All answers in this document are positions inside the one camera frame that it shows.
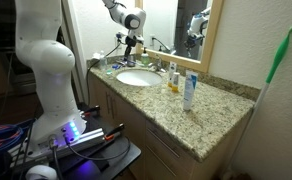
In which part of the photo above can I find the wood framed mirror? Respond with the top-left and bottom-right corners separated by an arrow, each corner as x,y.
134,0 -> 225,73

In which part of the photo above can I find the beige vanity cabinet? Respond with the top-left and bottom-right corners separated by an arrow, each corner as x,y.
87,71 -> 254,180

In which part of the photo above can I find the chrome faucet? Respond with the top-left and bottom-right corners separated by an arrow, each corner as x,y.
148,54 -> 167,74

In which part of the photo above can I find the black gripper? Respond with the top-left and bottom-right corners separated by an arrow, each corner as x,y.
123,35 -> 138,67

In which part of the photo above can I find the green white mop handle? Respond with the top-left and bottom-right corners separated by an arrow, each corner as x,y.
219,25 -> 292,180

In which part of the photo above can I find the small white tube yellow cap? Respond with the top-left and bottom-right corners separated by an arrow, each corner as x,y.
171,71 -> 181,93

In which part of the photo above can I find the white wall outlet plate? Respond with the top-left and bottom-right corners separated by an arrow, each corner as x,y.
114,34 -> 124,50

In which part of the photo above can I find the black orange clamp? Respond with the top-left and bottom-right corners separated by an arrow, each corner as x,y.
104,123 -> 126,141
82,104 -> 102,118

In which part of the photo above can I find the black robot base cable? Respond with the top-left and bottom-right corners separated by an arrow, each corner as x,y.
65,134 -> 132,162
49,136 -> 66,180

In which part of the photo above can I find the white oval sink basin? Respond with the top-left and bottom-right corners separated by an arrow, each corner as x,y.
115,68 -> 164,88

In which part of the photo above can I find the black robot cart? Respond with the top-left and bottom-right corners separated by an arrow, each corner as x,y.
5,101 -> 142,180

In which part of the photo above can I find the black power cable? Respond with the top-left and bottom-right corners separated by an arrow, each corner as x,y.
85,41 -> 122,105

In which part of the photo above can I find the blue and orange cable bundle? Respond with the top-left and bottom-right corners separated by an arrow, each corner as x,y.
0,123 -> 28,156

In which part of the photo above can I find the clear plastic bottle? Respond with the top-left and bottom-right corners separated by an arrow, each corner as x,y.
98,50 -> 108,71

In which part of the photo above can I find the white round object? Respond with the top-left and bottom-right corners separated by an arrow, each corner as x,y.
25,164 -> 59,180

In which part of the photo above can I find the green soap pump bottle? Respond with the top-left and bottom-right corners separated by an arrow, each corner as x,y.
140,47 -> 151,67

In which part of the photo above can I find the white door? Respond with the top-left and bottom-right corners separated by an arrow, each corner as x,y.
60,0 -> 90,105

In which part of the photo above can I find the tall white cream tube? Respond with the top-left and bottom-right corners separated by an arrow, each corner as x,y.
182,70 -> 199,112

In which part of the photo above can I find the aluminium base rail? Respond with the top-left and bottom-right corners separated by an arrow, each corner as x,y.
9,128 -> 107,168

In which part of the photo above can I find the steel tumbler cup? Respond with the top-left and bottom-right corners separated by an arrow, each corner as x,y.
126,54 -> 137,68

